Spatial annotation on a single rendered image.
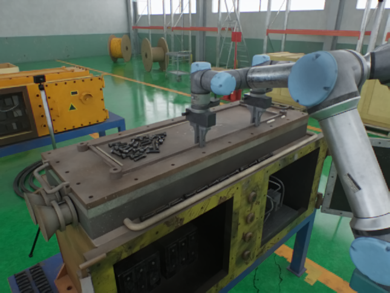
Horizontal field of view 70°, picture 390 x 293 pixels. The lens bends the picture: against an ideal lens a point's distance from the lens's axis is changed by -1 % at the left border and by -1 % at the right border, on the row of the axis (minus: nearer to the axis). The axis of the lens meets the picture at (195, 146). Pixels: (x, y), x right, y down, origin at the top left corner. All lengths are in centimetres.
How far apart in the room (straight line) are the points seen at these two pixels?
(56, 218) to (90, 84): 277
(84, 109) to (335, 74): 325
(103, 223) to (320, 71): 72
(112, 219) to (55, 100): 270
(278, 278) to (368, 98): 407
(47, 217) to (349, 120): 86
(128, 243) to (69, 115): 282
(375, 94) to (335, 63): 513
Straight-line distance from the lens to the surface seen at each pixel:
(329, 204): 208
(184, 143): 119
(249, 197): 129
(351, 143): 70
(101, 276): 94
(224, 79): 95
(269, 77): 96
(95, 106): 371
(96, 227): 93
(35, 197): 114
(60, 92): 353
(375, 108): 584
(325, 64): 67
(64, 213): 100
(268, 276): 249
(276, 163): 138
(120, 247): 91
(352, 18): 1050
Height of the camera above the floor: 184
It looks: 24 degrees down
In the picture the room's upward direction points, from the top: straight up
